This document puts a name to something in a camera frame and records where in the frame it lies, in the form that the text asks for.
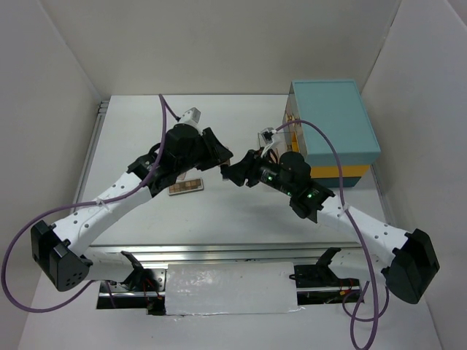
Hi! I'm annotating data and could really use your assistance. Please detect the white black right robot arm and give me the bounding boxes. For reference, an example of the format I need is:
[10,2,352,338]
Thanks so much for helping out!
[220,150,440,304]

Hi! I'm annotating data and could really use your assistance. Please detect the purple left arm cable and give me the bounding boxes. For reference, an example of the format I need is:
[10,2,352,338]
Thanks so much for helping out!
[1,93,182,314]

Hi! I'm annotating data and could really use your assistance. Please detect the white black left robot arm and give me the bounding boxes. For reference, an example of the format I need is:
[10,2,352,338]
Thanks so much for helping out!
[31,124,233,292]

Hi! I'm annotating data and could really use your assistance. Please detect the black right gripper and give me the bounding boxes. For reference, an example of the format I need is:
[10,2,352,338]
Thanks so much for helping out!
[221,146,296,196]

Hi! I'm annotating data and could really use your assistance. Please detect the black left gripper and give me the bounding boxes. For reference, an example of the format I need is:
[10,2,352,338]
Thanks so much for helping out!
[176,127,234,175]

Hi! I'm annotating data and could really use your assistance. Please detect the long eyeshadow palette horizontal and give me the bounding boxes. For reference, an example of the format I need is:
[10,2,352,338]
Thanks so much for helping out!
[168,178,204,196]

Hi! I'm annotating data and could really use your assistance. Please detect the aluminium table frame rails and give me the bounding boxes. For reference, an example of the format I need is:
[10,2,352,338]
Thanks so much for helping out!
[82,95,359,259]

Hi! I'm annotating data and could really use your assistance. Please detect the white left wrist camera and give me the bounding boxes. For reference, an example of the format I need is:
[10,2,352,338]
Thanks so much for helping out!
[178,107,201,129]

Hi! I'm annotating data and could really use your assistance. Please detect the white foam front panel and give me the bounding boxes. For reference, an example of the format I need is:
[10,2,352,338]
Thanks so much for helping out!
[165,262,298,316]

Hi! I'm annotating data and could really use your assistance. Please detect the teal yellow drawer cabinet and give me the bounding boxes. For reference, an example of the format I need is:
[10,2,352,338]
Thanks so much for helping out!
[283,79,381,188]

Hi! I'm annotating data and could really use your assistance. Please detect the clear bottom drawer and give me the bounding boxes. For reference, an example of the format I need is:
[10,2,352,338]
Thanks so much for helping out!
[258,130,304,154]

